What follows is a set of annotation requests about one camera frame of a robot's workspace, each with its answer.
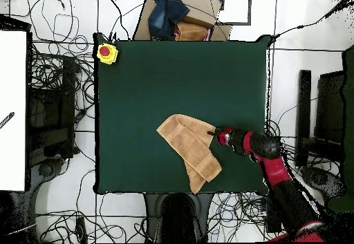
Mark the tan terry towel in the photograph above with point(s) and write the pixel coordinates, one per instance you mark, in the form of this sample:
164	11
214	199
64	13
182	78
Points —
190	150

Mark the black striped rod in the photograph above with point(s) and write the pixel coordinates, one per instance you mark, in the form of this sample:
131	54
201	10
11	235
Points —
7	120

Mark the blue denim jeans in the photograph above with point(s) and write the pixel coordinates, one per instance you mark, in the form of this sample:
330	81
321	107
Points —
166	14

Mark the white panel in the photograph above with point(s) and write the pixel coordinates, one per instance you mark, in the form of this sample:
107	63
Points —
12	89

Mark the green cloth covered furniture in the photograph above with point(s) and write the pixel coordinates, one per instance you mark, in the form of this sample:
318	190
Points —
349	116

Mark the brown cardboard box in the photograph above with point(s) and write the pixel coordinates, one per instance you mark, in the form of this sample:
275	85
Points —
199	6

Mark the folded brown towel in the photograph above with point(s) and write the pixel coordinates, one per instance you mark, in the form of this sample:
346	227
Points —
190	32

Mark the dark green table cloth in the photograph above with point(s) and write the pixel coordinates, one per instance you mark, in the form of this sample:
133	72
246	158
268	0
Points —
166	89

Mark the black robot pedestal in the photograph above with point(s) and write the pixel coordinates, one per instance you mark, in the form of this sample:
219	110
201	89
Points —
177	219

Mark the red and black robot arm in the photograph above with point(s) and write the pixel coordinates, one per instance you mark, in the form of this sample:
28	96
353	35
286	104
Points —
271	166

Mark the black equipment stand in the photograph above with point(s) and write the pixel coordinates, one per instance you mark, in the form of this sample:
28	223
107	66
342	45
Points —
67	89

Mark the black caster base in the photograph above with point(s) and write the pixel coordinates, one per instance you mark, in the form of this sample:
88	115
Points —
45	169
323	179

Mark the yellow emergency stop button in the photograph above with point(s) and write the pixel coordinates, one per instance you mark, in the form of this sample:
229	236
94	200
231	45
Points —
105	51

